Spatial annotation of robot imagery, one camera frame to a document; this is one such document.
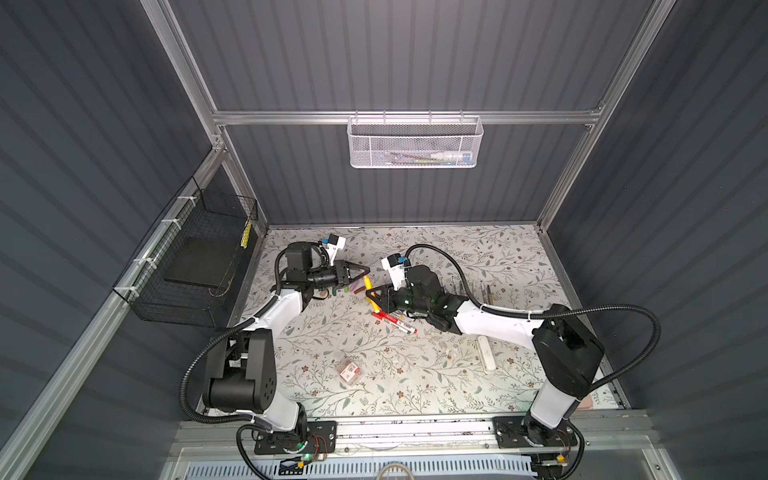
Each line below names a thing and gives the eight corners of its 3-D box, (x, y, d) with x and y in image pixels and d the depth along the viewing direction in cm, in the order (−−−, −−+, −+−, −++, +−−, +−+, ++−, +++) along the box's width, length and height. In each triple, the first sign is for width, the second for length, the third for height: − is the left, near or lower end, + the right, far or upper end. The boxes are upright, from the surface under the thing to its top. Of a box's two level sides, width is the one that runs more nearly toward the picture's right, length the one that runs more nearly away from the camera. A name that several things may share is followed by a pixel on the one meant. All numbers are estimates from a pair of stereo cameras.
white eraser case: (487, 370, 85) (490, 366, 83) (478, 341, 91) (481, 336, 88) (494, 370, 85) (497, 366, 83) (484, 340, 91) (487, 335, 89)
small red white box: (335, 371, 86) (334, 368, 84) (349, 358, 89) (348, 354, 86) (351, 387, 83) (350, 385, 81) (365, 373, 86) (364, 370, 84)
